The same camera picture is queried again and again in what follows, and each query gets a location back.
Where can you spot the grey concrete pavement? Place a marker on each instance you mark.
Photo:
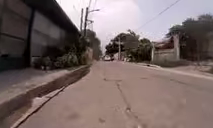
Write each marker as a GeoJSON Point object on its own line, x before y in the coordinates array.
{"type": "Point", "coordinates": [24, 80]}

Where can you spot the trees behind grey wall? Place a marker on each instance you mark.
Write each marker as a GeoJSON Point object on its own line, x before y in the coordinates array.
{"type": "Point", "coordinates": [197, 33]}

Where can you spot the grey concrete road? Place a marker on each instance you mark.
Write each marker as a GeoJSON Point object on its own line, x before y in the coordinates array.
{"type": "Point", "coordinates": [127, 93]}

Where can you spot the dark grey walled building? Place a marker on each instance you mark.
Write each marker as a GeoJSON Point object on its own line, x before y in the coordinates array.
{"type": "Point", "coordinates": [14, 30]}

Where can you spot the grey wall with pillar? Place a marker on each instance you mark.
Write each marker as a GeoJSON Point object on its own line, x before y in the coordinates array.
{"type": "Point", "coordinates": [165, 53]}

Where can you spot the row of green bushes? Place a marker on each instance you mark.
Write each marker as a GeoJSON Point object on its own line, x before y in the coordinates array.
{"type": "Point", "coordinates": [65, 60]}

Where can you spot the white vehicle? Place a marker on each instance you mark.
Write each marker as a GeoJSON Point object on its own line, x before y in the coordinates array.
{"type": "Point", "coordinates": [107, 58]}

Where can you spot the clump of green trees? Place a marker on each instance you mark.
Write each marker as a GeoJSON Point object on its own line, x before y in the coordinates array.
{"type": "Point", "coordinates": [127, 43]}

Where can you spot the utility pole with street lamp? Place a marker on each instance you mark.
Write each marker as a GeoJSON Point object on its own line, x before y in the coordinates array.
{"type": "Point", "coordinates": [85, 20]}

